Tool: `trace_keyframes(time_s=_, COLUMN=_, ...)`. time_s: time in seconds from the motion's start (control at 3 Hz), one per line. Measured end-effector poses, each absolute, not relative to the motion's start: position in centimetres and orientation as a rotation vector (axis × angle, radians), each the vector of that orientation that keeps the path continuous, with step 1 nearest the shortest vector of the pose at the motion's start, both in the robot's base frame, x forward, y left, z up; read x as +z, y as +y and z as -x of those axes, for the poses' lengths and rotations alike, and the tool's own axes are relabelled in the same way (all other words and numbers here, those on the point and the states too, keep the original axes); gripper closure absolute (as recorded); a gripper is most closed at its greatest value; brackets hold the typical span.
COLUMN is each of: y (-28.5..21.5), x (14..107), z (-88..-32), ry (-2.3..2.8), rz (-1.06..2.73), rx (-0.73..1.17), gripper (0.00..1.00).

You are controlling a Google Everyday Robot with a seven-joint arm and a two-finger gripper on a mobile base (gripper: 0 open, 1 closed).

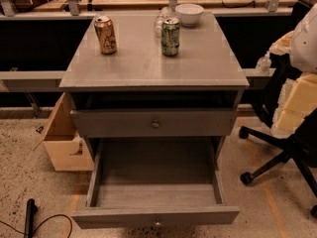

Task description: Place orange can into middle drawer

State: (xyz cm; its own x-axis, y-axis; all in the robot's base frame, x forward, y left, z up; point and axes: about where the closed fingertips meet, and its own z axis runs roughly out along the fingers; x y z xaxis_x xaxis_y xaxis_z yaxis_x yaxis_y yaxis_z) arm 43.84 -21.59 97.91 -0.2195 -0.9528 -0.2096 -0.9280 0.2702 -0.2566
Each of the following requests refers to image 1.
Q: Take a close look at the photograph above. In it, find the black office chair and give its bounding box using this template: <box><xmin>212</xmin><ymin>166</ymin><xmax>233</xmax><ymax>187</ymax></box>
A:
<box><xmin>238</xmin><ymin>52</ymin><xmax>317</xmax><ymax>218</ymax></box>

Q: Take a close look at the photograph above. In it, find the grey drawer cabinet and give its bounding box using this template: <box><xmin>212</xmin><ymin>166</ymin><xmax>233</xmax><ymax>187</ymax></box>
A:
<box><xmin>59</xmin><ymin>11</ymin><xmax>249</xmax><ymax>154</ymax></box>

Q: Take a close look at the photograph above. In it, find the orange soda can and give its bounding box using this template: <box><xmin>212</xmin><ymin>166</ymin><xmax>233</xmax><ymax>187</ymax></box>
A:
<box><xmin>94</xmin><ymin>16</ymin><xmax>117</xmax><ymax>55</ymax></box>

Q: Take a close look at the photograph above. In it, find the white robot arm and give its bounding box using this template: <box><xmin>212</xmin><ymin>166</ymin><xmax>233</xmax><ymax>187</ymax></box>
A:
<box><xmin>290</xmin><ymin>4</ymin><xmax>317</xmax><ymax>73</ymax></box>

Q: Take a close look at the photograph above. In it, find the green soda can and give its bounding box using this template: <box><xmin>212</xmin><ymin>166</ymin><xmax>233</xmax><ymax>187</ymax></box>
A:
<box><xmin>160</xmin><ymin>18</ymin><xmax>180</xmax><ymax>57</ymax></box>

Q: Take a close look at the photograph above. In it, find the white bowl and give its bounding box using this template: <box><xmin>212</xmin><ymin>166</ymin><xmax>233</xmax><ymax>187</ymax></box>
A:
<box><xmin>175</xmin><ymin>4</ymin><xmax>204</xmax><ymax>27</ymax></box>

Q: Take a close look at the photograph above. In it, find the open grey middle drawer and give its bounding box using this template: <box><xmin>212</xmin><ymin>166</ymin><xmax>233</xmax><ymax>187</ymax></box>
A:
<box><xmin>72</xmin><ymin>137</ymin><xmax>240</xmax><ymax>229</ymax></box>

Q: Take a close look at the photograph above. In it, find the black cylinder on floor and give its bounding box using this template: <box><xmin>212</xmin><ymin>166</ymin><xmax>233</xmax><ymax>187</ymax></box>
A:
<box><xmin>24</xmin><ymin>198</ymin><xmax>38</xmax><ymax>238</ymax></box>

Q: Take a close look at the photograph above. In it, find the black floor cable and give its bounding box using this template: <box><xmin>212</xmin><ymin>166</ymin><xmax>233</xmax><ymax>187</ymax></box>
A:
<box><xmin>0</xmin><ymin>213</ymin><xmax>73</xmax><ymax>238</ymax></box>

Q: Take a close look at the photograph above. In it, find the hand sanitizer bottle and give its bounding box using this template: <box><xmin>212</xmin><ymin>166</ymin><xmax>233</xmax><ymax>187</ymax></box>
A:
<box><xmin>256</xmin><ymin>52</ymin><xmax>271</xmax><ymax>74</ymax></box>

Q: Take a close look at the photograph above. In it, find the closed grey top drawer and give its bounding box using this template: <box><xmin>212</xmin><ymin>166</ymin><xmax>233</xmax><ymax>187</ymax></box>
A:
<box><xmin>70</xmin><ymin>109</ymin><xmax>237</xmax><ymax>138</ymax></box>

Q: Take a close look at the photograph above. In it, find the cardboard box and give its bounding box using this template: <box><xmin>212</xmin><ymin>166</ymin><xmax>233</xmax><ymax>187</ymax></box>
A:
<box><xmin>35</xmin><ymin>93</ymin><xmax>94</xmax><ymax>172</ymax></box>

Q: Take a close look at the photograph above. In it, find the clear plastic bottle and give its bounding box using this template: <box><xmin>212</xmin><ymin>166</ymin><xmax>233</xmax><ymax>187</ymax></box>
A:
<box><xmin>154</xmin><ymin>7</ymin><xmax>173</xmax><ymax>38</ymax></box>

